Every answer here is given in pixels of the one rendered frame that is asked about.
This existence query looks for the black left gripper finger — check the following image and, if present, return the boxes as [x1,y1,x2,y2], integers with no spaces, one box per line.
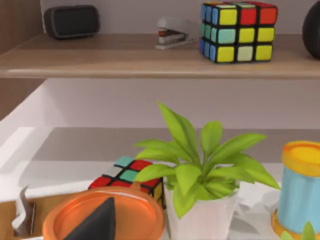
[62,196,117,240]

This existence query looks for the orange round lid container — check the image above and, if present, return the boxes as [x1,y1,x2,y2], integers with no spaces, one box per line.
[41,181,167,240]

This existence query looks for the small colourful puzzle cube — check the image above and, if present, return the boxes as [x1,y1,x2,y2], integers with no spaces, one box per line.
[87,156,167,210]

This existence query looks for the pale wooden box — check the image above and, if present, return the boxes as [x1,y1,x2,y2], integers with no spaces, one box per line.
[0,192,86,240]

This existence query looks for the green plant in white pot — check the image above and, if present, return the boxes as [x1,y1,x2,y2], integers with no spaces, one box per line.
[133,100,282,240]

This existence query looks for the wooden shelf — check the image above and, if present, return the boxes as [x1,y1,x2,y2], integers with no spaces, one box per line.
[0,0,320,121]

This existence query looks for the grey stapler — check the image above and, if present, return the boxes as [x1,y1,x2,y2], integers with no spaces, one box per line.
[154,16,201,51]

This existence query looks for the blue and yellow can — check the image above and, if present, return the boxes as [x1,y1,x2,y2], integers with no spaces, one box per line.
[271,140,320,240]

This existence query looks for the black rectangular speaker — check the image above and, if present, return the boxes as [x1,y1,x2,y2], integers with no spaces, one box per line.
[43,4,101,40]

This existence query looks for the green plant leaves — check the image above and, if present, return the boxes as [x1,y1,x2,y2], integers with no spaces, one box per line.
[279,221,316,240]

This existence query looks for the large colourful puzzle cube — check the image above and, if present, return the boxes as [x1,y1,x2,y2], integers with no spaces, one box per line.
[198,1,279,65]

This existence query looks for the black rounded object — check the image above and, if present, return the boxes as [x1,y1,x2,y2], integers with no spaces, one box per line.
[301,1,320,60]

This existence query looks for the grey metal bracket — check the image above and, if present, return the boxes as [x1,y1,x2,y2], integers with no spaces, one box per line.
[11,184,37,237]

